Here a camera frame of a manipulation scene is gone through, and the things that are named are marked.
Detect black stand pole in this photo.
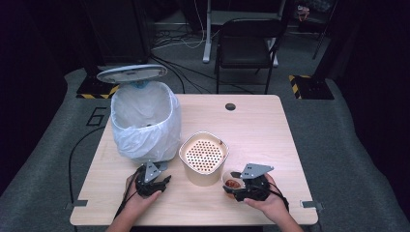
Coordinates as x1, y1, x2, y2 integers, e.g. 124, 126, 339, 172
311, 0, 339, 61

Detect left hand-held gripper black cable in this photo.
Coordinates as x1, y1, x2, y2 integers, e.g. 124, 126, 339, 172
114, 165, 146, 220

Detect clear plastic trash bag liner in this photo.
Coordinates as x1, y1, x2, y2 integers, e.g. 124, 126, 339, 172
110, 80, 182, 162

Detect white cable on floor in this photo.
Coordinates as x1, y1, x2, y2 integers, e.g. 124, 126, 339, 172
151, 0, 207, 51

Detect black and yellow striped base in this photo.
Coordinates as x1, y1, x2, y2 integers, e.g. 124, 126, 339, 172
288, 74, 336, 101
75, 73, 125, 100

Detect person's left hand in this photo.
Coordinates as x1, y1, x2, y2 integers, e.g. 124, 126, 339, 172
125, 173, 162, 216

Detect black cabinet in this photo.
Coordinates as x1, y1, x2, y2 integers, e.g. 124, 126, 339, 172
81, 0, 153, 67

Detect right hand-held gripper black cable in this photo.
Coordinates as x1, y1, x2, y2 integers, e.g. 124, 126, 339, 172
267, 180, 290, 212

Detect black folding chair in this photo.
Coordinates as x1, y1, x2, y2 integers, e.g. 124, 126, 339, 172
214, 17, 286, 95

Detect hand-held gripper black cable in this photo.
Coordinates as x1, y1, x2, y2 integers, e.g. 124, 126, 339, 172
114, 165, 146, 220
267, 180, 290, 212

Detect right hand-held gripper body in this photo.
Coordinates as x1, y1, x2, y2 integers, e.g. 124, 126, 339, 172
235, 163, 275, 202

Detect white desk frame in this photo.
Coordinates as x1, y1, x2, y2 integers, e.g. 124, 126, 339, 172
202, 0, 285, 68

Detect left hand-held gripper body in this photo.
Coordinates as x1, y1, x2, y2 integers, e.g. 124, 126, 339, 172
134, 160, 162, 197

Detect grey metal table bracket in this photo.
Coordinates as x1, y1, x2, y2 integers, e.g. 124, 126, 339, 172
64, 199, 89, 211
299, 200, 324, 212

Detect small clear plastic cup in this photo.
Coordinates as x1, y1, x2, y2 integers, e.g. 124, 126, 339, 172
221, 169, 247, 198

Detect white and blue pedal trash can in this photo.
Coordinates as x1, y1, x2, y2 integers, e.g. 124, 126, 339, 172
96, 63, 182, 172

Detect black cables on floor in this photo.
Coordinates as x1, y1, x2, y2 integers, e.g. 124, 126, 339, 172
149, 54, 255, 95

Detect person's right hand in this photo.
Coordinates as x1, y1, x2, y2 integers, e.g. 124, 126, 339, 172
244, 173, 289, 223

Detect beige bucket with perforated strainer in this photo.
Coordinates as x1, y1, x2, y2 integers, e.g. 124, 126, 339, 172
178, 130, 230, 188

